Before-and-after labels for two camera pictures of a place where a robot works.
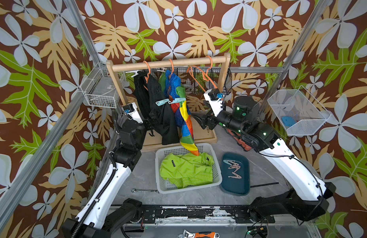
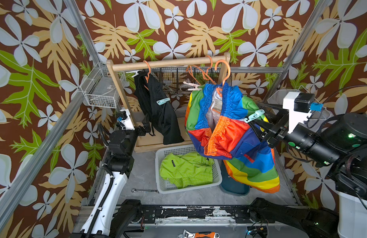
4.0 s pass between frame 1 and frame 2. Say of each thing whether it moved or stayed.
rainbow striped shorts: moved
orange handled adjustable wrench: stayed
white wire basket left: stayed
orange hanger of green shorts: stayed
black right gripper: moved
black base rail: stayed
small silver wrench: stayed
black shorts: stayed
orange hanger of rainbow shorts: moved
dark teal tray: stayed
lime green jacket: stayed
